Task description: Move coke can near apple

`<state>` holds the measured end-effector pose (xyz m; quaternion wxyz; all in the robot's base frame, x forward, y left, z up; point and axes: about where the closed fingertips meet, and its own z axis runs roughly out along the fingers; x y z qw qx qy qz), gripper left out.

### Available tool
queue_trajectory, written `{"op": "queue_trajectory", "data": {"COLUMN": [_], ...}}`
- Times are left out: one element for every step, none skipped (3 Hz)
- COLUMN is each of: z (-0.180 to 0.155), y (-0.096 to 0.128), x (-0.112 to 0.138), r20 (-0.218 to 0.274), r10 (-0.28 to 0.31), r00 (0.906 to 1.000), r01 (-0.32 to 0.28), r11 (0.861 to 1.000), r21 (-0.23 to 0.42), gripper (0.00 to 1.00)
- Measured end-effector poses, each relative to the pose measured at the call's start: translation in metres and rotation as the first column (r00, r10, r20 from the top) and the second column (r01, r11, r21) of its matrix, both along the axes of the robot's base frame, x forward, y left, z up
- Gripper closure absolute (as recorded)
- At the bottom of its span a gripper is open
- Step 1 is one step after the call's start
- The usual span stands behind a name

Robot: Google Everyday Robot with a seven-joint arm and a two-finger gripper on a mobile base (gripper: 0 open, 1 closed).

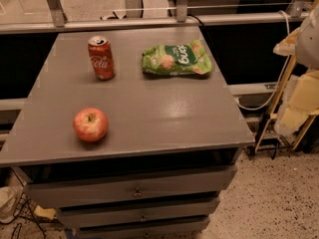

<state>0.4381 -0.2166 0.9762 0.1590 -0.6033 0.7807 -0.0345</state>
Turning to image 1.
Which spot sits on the bottom grey drawer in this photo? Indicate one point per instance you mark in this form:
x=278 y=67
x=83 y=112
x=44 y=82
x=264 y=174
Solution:
x=145 y=230

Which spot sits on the green chip bag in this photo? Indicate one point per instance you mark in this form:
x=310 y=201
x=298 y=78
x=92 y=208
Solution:
x=187 y=59

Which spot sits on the red apple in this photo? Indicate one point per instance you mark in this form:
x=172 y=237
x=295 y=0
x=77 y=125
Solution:
x=90 y=125

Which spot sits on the white cloth on floor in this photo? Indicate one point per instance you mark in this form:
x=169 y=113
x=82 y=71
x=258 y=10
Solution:
x=9 y=198

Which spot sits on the middle grey drawer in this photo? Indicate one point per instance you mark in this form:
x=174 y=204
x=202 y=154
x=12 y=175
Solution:
x=139 y=213

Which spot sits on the yellow wooden stand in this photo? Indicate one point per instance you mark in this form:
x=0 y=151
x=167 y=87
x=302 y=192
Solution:
x=267 y=137

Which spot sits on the yellow foam block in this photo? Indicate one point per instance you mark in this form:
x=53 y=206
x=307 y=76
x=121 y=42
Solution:
x=48 y=213

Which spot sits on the grey drawer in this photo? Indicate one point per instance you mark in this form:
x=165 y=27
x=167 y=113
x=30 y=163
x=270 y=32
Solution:
x=139 y=213
x=131 y=187
x=145 y=230

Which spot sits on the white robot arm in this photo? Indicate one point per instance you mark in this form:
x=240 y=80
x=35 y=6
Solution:
x=307 y=48

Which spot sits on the top grey drawer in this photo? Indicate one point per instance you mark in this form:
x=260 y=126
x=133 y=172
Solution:
x=131 y=187

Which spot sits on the metal railing frame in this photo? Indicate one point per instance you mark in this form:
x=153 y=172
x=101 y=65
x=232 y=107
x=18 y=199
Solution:
x=36 y=16

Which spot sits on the red coke can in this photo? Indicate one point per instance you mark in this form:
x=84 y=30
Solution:
x=101 y=57

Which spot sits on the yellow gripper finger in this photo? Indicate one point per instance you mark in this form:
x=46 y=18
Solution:
x=300 y=99
x=287 y=46

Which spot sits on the grey drawer cabinet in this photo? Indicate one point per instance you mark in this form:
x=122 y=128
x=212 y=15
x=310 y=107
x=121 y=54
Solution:
x=155 y=124

